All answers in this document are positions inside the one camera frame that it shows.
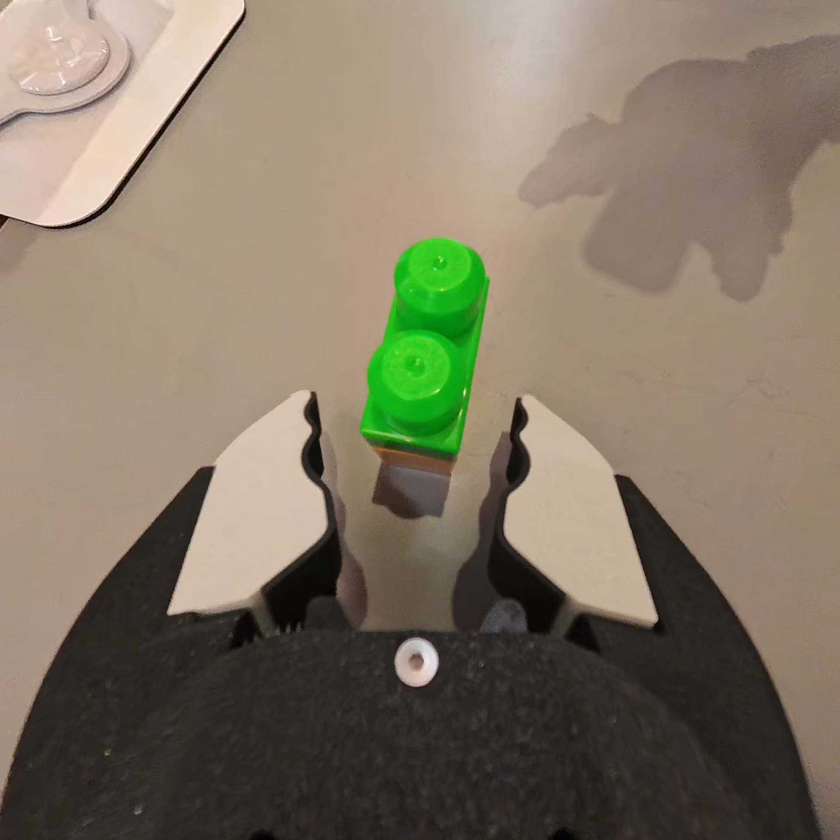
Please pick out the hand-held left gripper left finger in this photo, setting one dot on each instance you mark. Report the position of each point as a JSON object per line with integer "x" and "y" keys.
{"x": 256, "y": 525}

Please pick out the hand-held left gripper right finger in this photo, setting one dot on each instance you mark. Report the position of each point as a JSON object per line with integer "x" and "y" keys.
{"x": 571, "y": 525}

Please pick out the yellow single-stud block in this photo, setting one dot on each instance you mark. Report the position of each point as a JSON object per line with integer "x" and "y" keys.
{"x": 420, "y": 463}

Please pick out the green two-stud block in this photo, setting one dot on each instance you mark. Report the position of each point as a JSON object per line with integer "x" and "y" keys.
{"x": 426, "y": 341}

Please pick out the white document stand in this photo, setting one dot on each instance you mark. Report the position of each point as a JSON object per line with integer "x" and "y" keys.
{"x": 151, "y": 111}

